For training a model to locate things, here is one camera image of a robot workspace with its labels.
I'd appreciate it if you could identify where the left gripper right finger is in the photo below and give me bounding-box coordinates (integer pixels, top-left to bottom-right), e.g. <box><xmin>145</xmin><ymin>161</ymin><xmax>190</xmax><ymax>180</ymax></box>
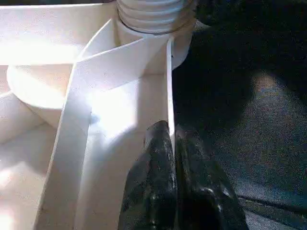
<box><xmin>175</xmin><ymin>126</ymin><xmax>248</xmax><ymax>230</ymax></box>

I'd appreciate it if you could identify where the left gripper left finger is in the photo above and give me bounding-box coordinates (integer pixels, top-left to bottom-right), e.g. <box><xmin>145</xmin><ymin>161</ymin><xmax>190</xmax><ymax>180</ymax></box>
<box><xmin>118</xmin><ymin>121</ymin><xmax>178</xmax><ymax>230</ymax></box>

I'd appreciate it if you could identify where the white plastic table top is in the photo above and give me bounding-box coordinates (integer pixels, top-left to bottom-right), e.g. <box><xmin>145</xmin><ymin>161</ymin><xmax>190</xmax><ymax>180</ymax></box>
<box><xmin>0</xmin><ymin>0</ymin><xmax>195</xmax><ymax>230</ymax></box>

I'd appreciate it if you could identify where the white plastic table leg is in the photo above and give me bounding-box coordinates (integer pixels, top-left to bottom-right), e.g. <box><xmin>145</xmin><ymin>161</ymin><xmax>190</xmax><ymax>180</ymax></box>
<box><xmin>116</xmin><ymin>0</ymin><xmax>190</xmax><ymax>35</ymax></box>

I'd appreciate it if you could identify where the black table mat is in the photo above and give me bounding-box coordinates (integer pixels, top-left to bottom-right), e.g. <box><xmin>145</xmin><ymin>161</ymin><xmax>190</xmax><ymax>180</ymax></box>
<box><xmin>171</xmin><ymin>0</ymin><xmax>307</xmax><ymax>230</ymax></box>

